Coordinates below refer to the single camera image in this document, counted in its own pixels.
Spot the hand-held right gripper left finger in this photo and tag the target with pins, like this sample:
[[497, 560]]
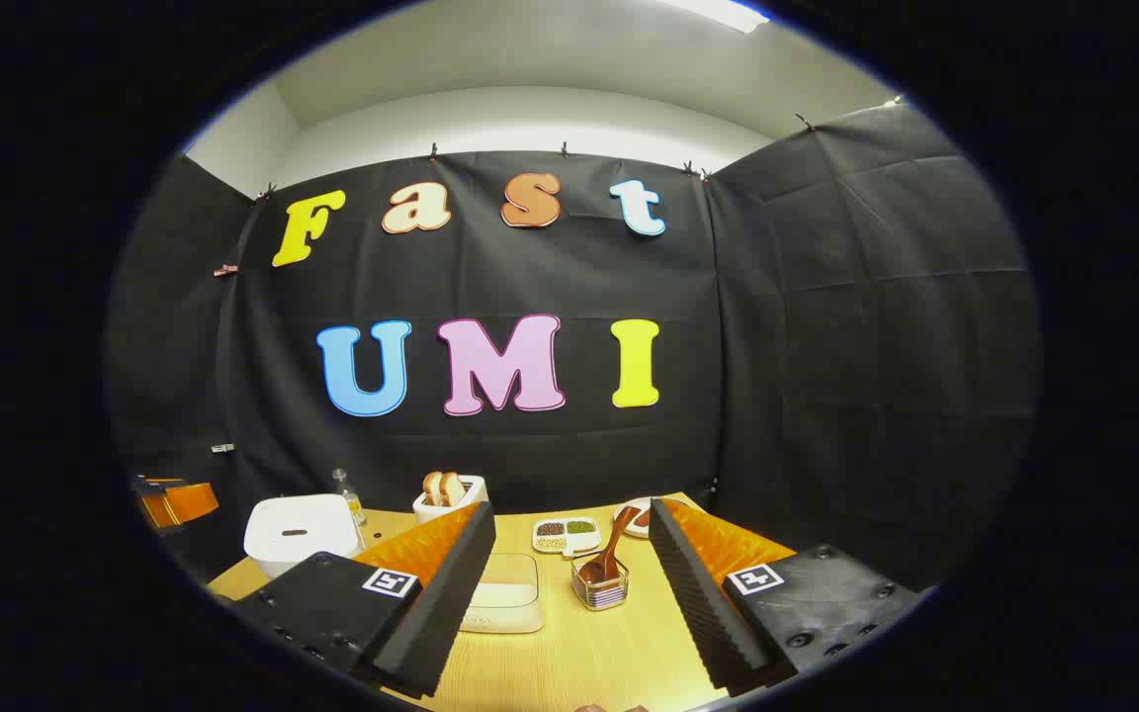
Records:
[[446, 593]]

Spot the small glass bottle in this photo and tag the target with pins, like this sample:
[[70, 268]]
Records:
[[349, 497]]

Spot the red meat slice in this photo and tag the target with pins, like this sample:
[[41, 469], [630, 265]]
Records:
[[641, 517]]

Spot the clear box of rice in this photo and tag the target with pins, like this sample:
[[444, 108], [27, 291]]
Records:
[[505, 598]]

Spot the black backdrop cloth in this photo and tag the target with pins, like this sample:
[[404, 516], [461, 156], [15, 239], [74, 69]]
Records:
[[827, 346]]

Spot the toast slice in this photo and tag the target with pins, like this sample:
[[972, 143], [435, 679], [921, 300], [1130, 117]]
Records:
[[432, 489], [453, 488]]

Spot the white rice cooker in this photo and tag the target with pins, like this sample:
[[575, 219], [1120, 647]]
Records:
[[298, 534]]

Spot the brown wooden spoon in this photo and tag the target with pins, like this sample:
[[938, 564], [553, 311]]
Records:
[[611, 554]]

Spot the clear chopstick holder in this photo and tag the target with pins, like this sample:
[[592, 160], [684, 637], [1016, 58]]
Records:
[[601, 596]]

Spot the white round plate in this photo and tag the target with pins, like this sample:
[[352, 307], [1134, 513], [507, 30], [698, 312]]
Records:
[[626, 518]]

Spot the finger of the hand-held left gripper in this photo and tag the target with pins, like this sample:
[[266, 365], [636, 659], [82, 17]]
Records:
[[182, 502]]

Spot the white divided bean dish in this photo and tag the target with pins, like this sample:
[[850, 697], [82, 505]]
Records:
[[566, 535]]

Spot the ceiling light panel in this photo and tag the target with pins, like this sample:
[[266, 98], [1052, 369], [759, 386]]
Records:
[[718, 12]]

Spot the white toaster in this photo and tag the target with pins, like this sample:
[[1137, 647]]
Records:
[[471, 499]]

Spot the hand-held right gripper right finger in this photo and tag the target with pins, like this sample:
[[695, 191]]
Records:
[[698, 593]]

